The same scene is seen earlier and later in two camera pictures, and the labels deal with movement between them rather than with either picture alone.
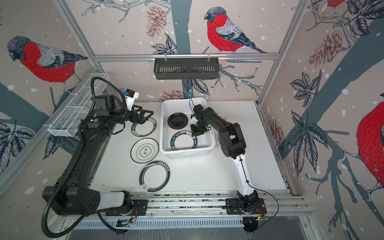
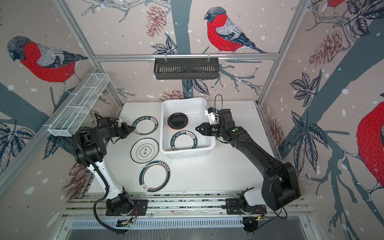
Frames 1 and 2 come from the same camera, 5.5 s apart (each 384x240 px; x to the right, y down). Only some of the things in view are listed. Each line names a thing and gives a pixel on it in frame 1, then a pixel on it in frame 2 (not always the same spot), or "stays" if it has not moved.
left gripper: x=141 y=120 to x=126 y=131
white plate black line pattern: x=144 y=150 stays
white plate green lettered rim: x=183 y=140 stays
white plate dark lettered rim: x=145 y=129 stays
